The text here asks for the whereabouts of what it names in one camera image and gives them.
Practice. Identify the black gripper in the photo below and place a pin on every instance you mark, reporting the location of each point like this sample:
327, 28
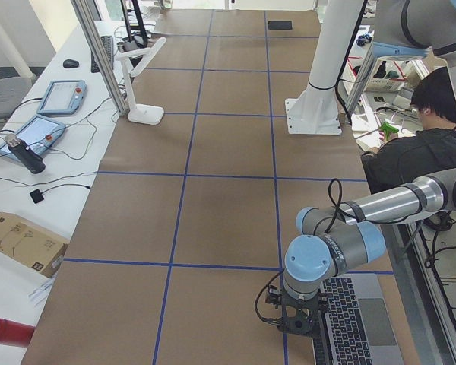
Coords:
321, 299

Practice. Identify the grey laptop computer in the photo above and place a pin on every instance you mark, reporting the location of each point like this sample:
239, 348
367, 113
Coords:
356, 328

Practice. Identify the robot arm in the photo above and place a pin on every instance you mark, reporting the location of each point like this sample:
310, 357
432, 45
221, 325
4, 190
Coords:
344, 236
409, 29

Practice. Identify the white desk lamp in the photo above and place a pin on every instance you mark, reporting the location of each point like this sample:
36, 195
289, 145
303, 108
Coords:
133, 64

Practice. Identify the black computer mouse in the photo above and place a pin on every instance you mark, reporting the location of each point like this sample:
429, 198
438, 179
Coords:
70, 63

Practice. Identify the seated person in black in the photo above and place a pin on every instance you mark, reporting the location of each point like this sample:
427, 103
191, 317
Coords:
432, 149

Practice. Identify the small black square device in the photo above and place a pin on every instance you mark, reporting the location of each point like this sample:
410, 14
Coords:
36, 196

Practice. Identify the cardboard box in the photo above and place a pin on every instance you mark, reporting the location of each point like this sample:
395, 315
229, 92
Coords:
31, 245

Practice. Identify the red cylinder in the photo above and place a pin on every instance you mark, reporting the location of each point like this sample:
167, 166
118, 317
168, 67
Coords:
15, 334

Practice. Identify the black water bottle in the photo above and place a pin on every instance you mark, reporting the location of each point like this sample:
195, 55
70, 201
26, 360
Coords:
22, 151

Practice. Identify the lower blue teach pendant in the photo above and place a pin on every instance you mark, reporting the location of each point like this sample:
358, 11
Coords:
41, 133

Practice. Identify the blue teach pendant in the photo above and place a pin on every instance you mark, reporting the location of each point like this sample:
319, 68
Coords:
41, 133
62, 98

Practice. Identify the upper blue teach pendant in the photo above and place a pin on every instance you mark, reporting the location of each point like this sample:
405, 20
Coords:
62, 98

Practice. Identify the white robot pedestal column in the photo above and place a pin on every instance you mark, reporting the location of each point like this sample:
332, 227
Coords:
315, 111

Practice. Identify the green handled tool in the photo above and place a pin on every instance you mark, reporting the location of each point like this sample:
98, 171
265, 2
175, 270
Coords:
388, 131

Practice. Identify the aluminium frame post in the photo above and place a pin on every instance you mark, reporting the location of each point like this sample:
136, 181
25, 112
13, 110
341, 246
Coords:
85, 18

